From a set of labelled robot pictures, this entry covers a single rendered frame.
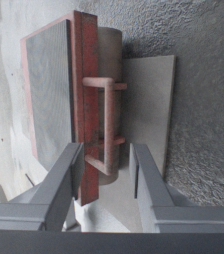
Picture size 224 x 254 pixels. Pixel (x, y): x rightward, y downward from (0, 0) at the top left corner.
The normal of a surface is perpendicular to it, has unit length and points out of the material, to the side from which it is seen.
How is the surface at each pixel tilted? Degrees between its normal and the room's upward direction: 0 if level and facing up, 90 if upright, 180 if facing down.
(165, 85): 0
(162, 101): 0
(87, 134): 90
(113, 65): 87
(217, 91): 0
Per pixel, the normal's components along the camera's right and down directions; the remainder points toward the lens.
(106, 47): 0.34, 0.26
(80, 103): 0.64, 0.22
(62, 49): -0.77, 0.16
